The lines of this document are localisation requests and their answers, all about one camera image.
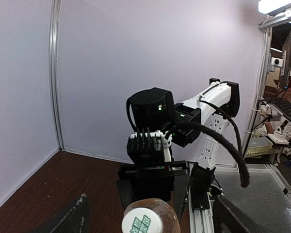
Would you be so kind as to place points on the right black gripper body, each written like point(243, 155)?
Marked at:
point(154, 182)

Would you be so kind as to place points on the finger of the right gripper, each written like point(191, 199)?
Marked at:
point(126, 192)
point(181, 189)

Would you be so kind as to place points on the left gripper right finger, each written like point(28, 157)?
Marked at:
point(226, 213)

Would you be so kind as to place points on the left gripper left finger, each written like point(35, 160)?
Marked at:
point(74, 219)

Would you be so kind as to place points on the white tea bottle cap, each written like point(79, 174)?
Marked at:
point(141, 220)

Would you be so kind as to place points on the brown tea bottle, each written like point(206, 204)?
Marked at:
point(163, 209)

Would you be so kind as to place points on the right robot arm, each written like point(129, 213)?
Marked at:
point(154, 117)

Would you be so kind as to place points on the seated person red cap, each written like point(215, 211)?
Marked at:
point(276, 125)

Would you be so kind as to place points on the ceiling light bar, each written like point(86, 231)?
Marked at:
point(273, 7)

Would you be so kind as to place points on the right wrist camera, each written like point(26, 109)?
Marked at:
point(150, 149)

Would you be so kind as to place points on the right aluminium frame post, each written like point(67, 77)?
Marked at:
point(52, 69)

